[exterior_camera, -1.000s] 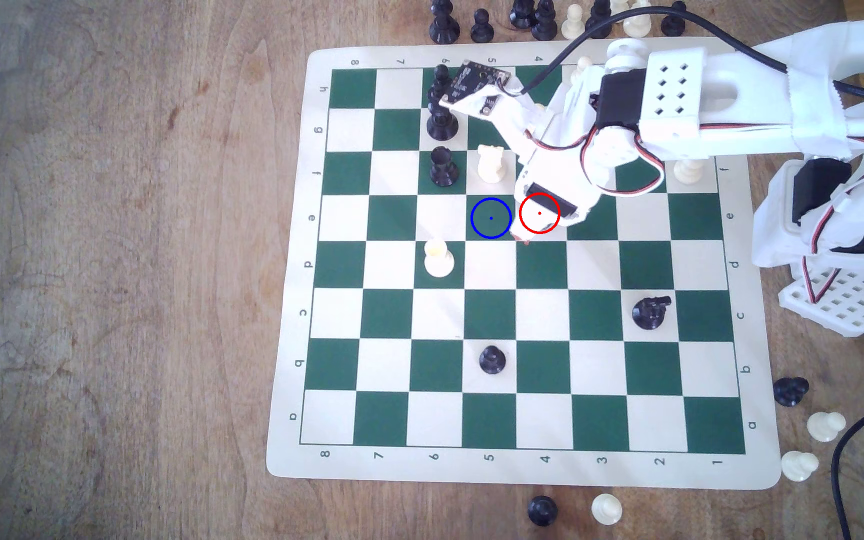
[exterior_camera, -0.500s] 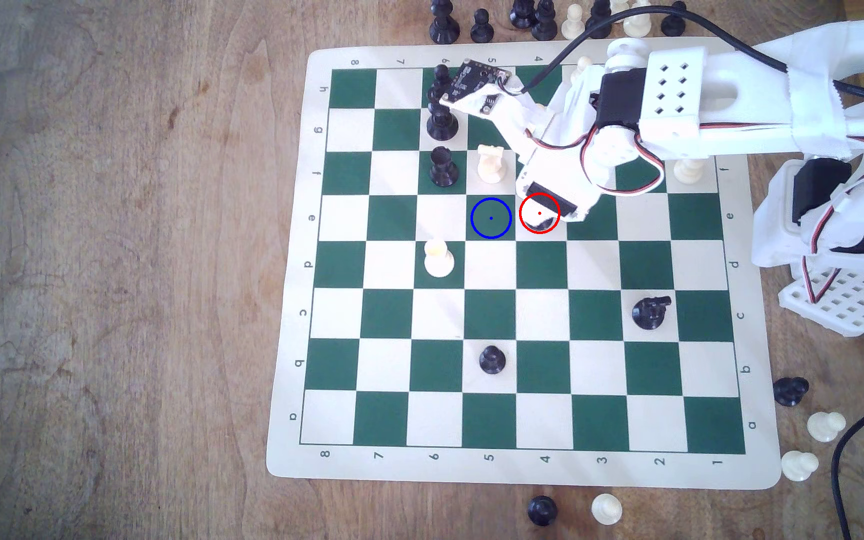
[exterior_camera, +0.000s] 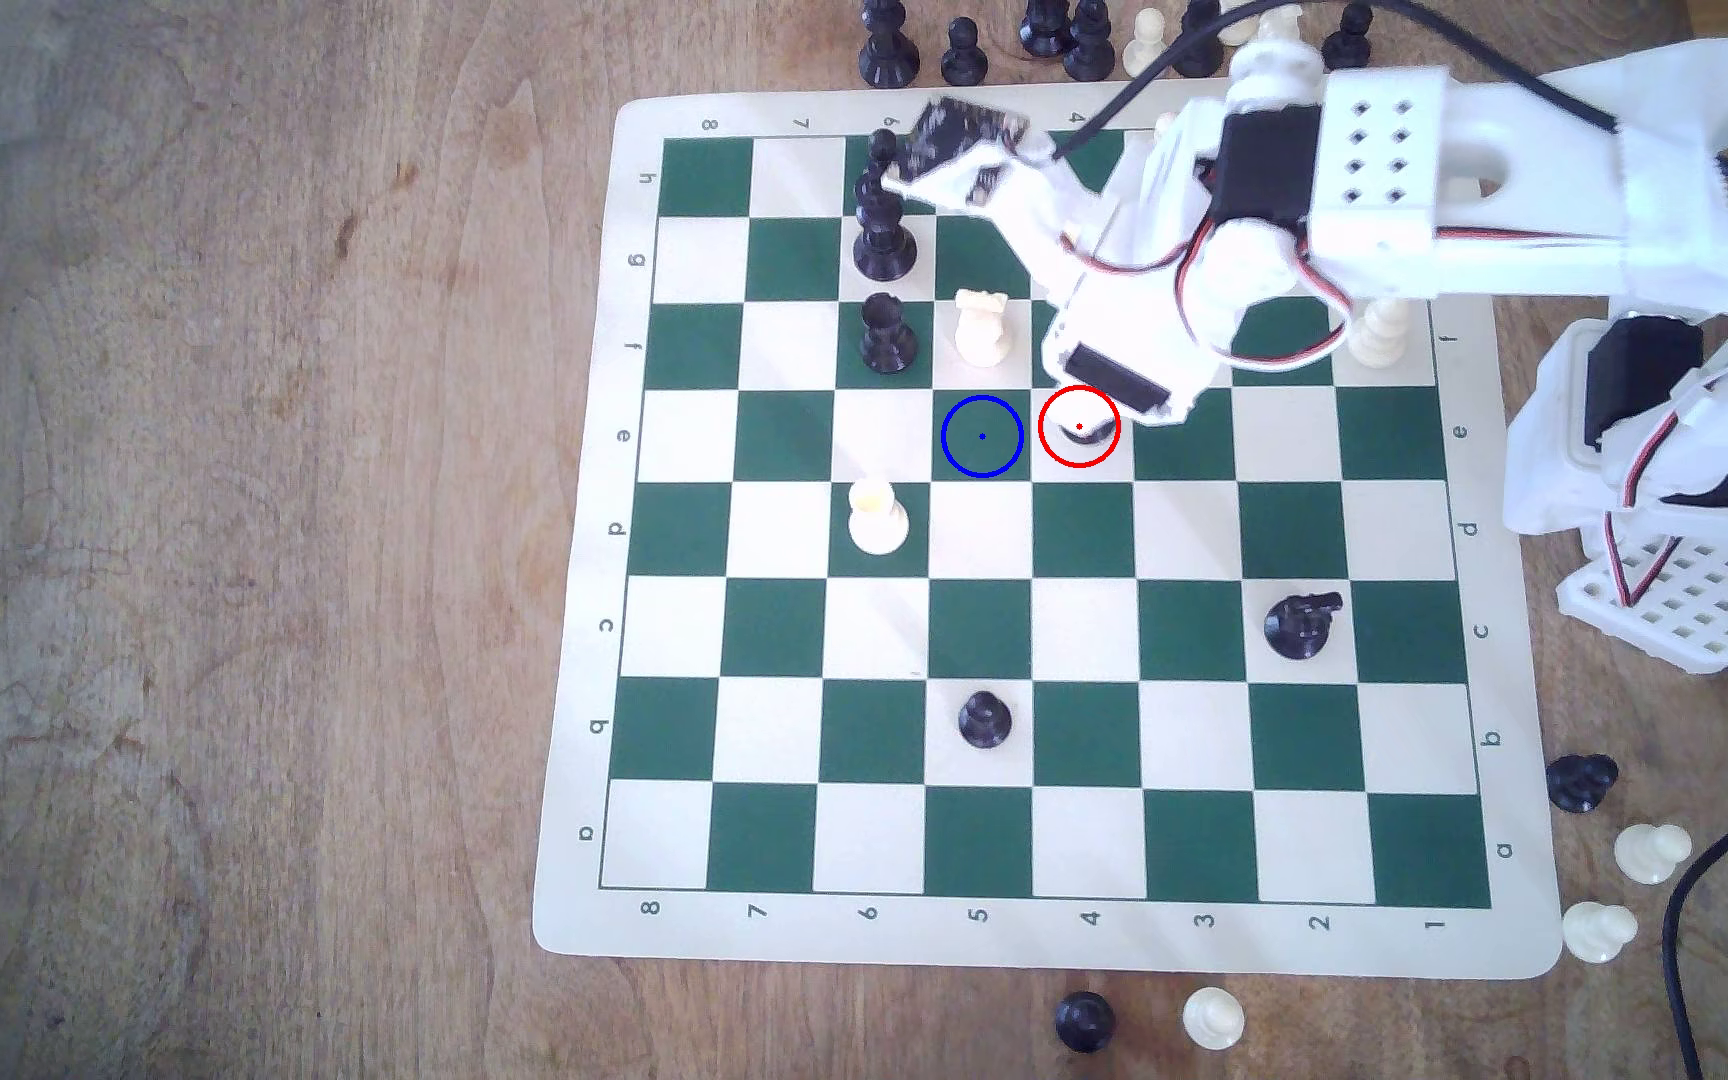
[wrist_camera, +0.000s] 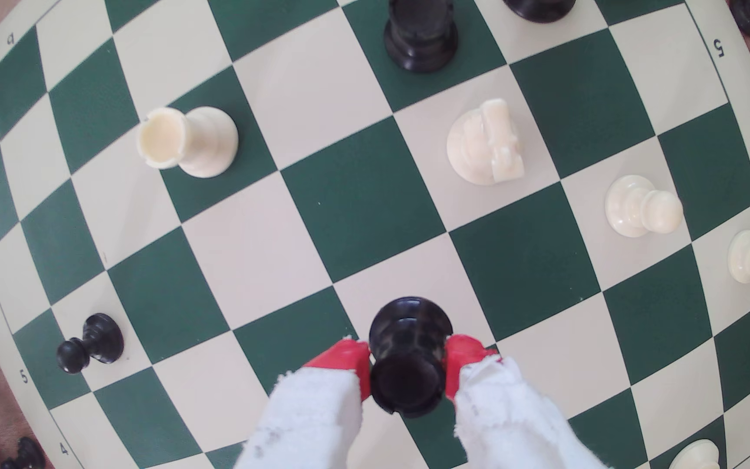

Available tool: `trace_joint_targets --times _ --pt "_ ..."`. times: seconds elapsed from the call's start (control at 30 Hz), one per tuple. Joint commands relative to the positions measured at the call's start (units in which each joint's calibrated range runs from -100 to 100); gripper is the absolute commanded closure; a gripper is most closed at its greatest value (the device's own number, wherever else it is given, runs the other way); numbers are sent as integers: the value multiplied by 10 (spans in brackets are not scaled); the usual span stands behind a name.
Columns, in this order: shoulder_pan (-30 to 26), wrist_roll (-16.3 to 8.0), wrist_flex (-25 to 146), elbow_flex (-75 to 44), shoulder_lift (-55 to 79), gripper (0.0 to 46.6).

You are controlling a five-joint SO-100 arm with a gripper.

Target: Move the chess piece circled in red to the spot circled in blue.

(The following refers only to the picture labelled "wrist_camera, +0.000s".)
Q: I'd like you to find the white queen chess piece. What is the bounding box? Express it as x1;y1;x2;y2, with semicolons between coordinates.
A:
668;439;721;469

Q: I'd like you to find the tall black chess piece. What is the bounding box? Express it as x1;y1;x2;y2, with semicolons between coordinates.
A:
503;0;576;24

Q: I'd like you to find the black rook chess piece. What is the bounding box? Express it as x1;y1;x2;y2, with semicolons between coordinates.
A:
384;0;459;74
368;296;454;418

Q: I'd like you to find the white rook chess piece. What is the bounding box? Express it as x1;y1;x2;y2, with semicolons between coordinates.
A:
137;106;240;178

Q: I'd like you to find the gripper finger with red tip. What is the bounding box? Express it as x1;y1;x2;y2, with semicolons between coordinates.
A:
235;339;373;469
445;334;610;469

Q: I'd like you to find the green and cream chess mat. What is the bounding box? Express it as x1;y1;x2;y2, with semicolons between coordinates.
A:
0;0;750;469

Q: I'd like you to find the white knight chess piece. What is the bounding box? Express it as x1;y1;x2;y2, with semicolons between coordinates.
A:
447;98;526;186

